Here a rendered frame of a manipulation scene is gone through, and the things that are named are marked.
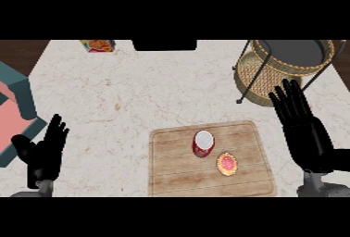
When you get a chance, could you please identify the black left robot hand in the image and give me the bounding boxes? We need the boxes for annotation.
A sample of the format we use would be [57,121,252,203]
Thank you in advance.
[9,113,71,190]

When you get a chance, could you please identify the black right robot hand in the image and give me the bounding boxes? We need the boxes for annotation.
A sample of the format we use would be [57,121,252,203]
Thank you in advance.
[268,78,350,174]

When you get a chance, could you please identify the wooden cutting board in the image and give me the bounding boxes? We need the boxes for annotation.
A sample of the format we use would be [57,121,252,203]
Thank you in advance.
[148,119,280,198]

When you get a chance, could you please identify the wicker tiered basket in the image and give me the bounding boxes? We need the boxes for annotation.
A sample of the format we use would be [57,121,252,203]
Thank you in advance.
[231,40,348,107]

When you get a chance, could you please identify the teal and pink chair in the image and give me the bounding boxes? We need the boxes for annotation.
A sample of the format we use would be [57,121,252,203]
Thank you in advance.
[0,60,49,168]

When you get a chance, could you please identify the red can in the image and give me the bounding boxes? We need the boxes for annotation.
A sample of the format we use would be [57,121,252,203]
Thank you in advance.
[192,130,216,159]

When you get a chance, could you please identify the colourful printed box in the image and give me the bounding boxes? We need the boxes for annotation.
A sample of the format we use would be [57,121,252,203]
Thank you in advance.
[80,40,119,54]

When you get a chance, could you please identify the black appliance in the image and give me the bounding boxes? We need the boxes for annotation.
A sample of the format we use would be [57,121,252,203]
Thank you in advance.
[132,40,198,52]

